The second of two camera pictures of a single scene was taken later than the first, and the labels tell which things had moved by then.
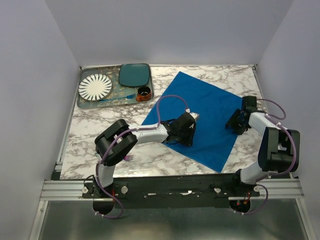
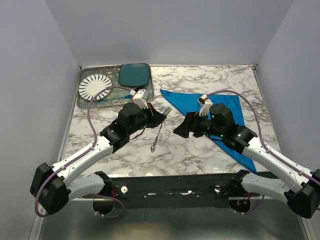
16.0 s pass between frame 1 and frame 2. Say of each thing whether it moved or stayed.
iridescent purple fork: moved
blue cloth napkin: moved
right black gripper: moved
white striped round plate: stayed
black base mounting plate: stayed
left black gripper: moved
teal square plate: stayed
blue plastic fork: stayed
